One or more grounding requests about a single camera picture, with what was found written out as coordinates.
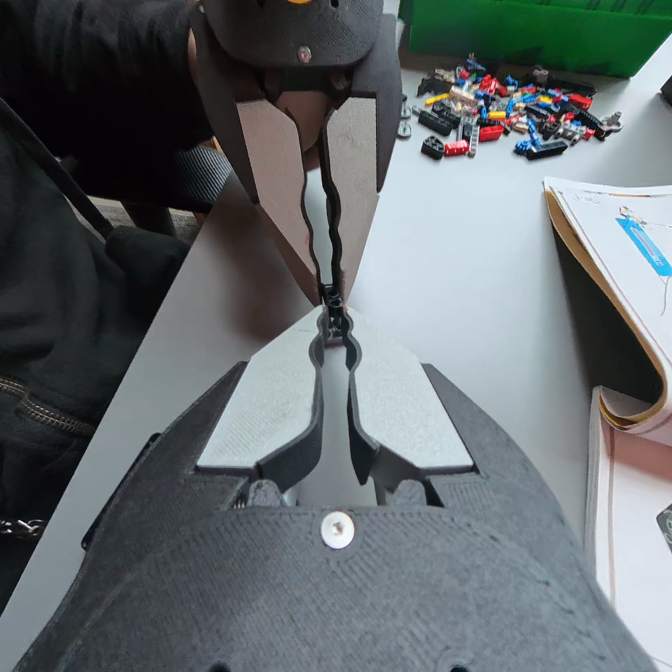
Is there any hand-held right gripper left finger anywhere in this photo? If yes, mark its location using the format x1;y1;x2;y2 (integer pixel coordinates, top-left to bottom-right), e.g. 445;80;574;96
196;306;327;493

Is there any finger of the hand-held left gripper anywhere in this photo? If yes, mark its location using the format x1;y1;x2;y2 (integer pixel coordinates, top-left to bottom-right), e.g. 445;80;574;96
322;93;382;306
234;97;323;309

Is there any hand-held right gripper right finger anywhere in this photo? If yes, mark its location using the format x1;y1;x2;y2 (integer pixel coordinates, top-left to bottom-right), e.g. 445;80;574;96
342;309;477;486

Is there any small black lego beam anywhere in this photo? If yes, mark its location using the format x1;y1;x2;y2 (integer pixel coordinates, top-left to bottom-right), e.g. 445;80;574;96
321;285;350;337

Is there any person's left forearm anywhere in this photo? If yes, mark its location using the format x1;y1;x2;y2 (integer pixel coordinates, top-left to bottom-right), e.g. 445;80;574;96
0;0;211;158

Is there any pile of lego pieces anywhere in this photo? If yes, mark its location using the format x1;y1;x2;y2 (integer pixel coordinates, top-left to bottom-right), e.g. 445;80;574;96
399;52;624;161

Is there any lego instruction booklet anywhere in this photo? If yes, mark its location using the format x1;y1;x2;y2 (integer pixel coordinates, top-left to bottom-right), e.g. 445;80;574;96
543;176;672;672

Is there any person's left hand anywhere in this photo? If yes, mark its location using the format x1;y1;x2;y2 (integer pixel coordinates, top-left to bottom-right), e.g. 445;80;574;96
185;23;338;170

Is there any green plastic bin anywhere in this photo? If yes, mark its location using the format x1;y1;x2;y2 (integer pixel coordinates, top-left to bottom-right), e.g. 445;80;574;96
399;0;672;79

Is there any person's dark jacket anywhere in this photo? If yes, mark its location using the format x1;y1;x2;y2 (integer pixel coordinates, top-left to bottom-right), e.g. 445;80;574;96
0;131;192;604

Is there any black rectangular lego frame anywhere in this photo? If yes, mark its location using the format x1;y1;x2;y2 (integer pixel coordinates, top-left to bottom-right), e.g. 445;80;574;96
81;433;161;552

